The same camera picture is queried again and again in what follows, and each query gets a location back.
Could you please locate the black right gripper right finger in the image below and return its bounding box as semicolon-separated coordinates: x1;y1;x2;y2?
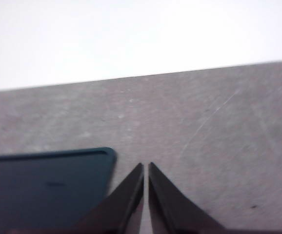
148;162;229;234

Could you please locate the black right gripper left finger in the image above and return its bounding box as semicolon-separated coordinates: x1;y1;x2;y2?
72;163;144;234

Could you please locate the dark green tray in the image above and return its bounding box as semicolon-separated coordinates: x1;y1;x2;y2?
0;147;116;234

